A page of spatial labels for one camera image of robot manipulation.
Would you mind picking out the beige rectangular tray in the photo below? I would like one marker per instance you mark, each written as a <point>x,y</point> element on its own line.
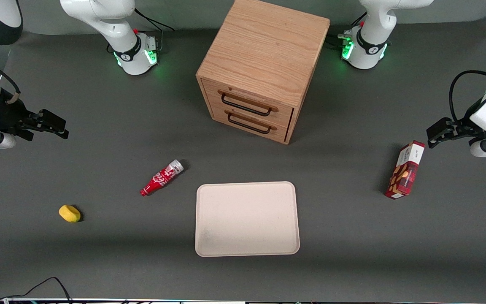
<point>251,219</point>

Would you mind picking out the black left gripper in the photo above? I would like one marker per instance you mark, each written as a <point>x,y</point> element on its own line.
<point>462,128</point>

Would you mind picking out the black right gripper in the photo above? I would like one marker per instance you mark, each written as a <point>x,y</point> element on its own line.
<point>6,116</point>

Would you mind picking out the yellow sponge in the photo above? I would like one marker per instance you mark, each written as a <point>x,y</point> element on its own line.
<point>69,213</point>

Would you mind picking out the wooden drawer cabinet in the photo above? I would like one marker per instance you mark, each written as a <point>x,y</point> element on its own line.
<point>264,46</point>

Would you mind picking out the red coke bottle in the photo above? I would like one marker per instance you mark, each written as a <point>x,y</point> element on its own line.
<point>160,178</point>

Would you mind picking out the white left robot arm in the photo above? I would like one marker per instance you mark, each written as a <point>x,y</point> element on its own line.
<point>373,25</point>

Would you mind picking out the red cookie box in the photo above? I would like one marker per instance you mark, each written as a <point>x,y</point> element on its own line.
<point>404,173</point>

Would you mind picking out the wooden drawer front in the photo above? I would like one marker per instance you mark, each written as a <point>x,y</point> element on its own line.
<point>283,115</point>
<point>282,132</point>

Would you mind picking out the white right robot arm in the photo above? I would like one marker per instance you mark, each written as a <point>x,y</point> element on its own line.
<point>116,25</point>

